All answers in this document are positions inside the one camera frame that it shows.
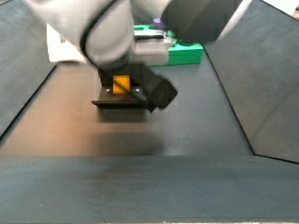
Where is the purple cylinder peg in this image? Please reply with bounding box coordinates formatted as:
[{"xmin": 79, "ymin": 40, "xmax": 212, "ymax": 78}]
[{"xmin": 153, "ymin": 18, "xmax": 163, "ymax": 30}]

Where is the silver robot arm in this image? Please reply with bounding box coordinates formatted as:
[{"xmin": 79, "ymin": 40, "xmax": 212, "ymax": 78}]
[{"xmin": 24, "ymin": 0, "xmax": 245, "ymax": 111}]

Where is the black curved fixture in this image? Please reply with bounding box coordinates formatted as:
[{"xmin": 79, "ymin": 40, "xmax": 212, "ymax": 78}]
[{"xmin": 91, "ymin": 68, "xmax": 149, "ymax": 110}]

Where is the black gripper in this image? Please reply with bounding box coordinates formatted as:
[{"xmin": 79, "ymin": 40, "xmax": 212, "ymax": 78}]
[{"xmin": 97, "ymin": 62, "xmax": 179, "ymax": 113}]

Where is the green foam shape board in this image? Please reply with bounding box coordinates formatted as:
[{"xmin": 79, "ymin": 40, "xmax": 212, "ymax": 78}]
[{"xmin": 135, "ymin": 24, "xmax": 203, "ymax": 67}]

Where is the orange rectangular block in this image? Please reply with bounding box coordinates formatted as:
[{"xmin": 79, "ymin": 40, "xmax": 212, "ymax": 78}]
[{"xmin": 112, "ymin": 75, "xmax": 131, "ymax": 95}]

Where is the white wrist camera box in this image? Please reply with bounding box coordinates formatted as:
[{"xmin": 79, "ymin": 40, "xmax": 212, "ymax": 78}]
[{"xmin": 131, "ymin": 30, "xmax": 173, "ymax": 66}]

